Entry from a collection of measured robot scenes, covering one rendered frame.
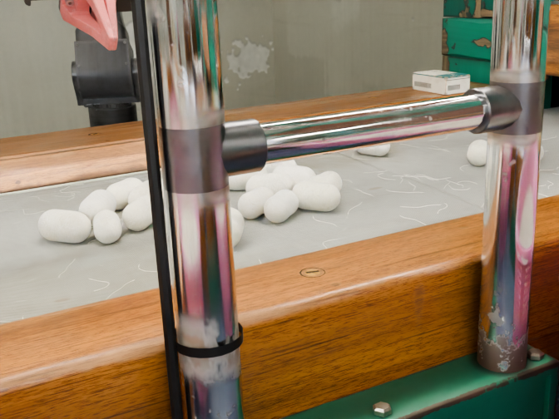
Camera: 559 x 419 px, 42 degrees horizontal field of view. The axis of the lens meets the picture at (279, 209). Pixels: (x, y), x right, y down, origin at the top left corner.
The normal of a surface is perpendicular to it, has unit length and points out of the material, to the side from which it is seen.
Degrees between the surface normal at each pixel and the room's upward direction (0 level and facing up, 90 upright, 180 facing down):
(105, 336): 0
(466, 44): 90
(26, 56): 90
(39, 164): 45
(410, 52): 90
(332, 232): 0
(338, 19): 90
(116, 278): 0
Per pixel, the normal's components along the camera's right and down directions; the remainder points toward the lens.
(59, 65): 0.52, 0.23
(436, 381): -0.04, -0.95
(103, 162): 0.30, -0.50
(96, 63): 0.08, -0.03
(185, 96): 0.02, 0.30
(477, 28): -0.88, 0.18
